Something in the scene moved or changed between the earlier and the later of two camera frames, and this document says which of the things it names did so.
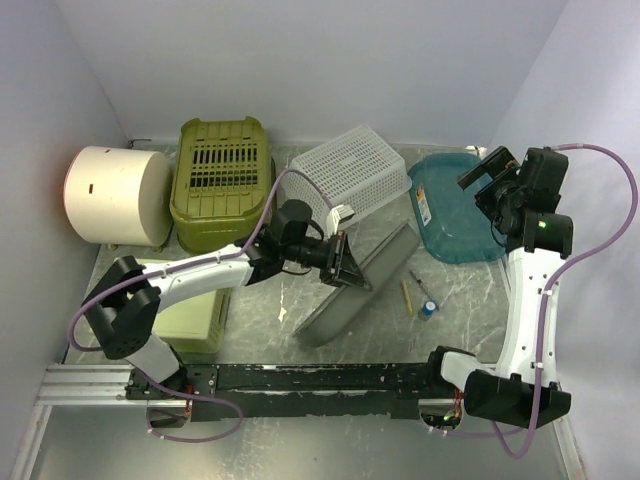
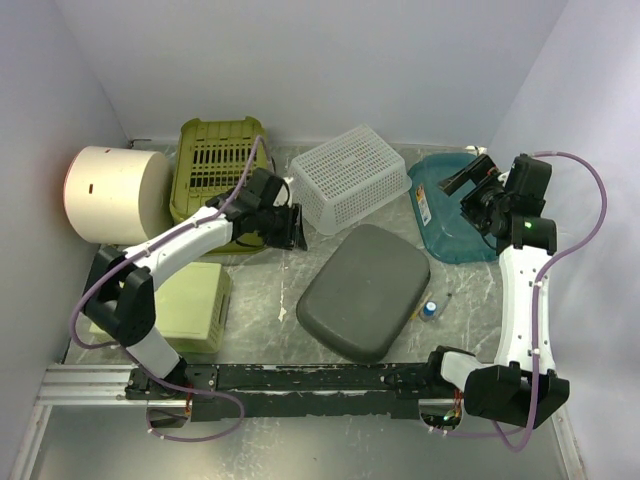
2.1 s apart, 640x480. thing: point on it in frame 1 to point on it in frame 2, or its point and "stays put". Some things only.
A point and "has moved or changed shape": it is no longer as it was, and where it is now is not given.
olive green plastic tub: x=223 y=183 stays put
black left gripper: x=341 y=264 to x=288 y=238
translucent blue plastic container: x=449 y=224 stays put
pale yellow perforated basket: x=197 y=324 stays put
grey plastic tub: x=380 y=271 has moved or changed shape
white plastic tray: x=357 y=169 stays put
